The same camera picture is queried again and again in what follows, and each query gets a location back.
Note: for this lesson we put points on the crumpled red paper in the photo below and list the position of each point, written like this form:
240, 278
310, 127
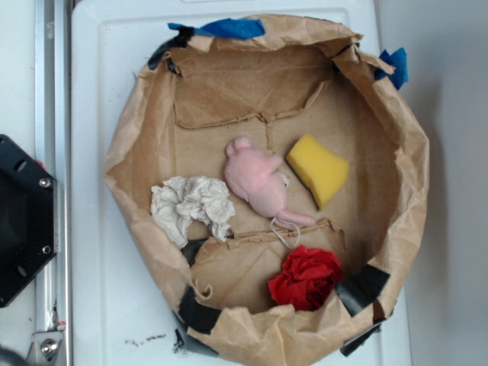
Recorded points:
307, 278

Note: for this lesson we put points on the pink plush mouse toy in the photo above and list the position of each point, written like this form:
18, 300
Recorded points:
254, 176

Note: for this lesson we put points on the aluminium rail frame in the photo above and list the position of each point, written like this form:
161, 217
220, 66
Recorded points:
52, 339

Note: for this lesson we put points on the yellow sponge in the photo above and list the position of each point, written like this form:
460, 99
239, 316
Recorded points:
319, 169

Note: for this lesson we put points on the white plastic tray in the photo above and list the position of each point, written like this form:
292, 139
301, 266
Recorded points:
118, 315

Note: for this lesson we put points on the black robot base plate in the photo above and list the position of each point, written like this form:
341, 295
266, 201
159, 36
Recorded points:
28, 195

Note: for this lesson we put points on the crumpled white paper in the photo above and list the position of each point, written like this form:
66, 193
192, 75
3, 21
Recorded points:
180, 201

